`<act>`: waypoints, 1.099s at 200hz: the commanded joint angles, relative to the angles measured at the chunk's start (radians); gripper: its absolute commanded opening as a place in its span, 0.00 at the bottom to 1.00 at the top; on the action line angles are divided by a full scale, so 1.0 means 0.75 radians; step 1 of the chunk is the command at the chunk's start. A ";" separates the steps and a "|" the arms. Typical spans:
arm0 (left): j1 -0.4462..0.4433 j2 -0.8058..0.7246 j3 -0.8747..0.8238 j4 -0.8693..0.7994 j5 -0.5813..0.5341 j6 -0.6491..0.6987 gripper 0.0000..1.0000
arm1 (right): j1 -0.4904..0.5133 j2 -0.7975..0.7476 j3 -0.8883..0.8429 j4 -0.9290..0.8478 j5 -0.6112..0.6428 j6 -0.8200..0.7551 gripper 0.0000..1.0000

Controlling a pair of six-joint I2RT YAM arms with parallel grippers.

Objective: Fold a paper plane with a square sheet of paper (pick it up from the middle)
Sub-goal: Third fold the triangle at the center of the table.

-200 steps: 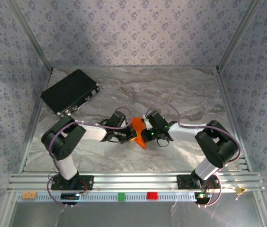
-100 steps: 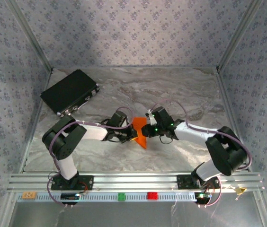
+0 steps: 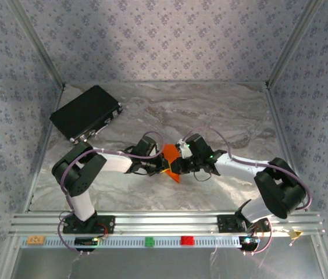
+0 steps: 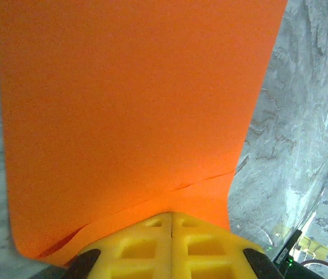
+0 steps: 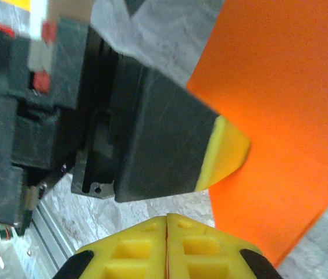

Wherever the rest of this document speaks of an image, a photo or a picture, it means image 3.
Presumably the orange paper sheet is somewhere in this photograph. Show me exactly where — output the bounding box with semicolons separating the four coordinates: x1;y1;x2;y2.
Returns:
163;144;181;184

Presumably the black metal-edged case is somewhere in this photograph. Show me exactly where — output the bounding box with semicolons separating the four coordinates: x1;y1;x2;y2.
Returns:
49;84;123;144

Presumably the black right controller board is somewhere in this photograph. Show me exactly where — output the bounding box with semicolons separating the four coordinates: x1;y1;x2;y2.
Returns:
238;235;261;251

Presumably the black controller board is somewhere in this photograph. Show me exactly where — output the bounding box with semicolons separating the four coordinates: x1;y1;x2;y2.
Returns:
238;235;261;251
74;237;99;252

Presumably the black left controller board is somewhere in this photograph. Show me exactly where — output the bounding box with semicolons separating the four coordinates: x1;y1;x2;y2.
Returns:
74;237;99;252

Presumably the yellow tape scrap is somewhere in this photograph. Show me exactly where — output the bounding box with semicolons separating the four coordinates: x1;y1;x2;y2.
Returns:
288;229;304;241

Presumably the tan toy brick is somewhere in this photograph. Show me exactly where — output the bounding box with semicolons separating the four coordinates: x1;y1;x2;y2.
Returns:
26;235;45;245

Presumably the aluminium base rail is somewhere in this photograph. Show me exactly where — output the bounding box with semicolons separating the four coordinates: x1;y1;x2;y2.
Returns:
9;210;326;236

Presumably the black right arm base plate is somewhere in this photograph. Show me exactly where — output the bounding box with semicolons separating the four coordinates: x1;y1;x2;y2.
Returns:
216;214;269;233

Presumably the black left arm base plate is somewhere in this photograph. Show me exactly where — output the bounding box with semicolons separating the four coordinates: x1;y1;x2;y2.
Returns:
62;214;116;235

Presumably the slotted grey cable duct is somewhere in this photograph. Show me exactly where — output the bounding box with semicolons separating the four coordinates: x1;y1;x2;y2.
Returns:
20;235;242;249

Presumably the aluminium table side rail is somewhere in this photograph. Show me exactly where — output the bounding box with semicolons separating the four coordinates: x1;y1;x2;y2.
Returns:
264;83;310;212
23;85;66;213

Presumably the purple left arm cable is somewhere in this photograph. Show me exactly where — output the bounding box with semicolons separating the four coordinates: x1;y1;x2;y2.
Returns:
58;131;166;256

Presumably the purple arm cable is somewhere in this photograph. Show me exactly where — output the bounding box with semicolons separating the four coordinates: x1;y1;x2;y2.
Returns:
181;126;312;256
58;131;166;256

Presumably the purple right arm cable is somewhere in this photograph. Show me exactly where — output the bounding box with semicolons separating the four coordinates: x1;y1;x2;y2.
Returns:
181;126;312;256

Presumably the aluminium frame post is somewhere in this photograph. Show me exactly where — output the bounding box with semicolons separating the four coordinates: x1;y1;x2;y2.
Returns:
265;0;325;90

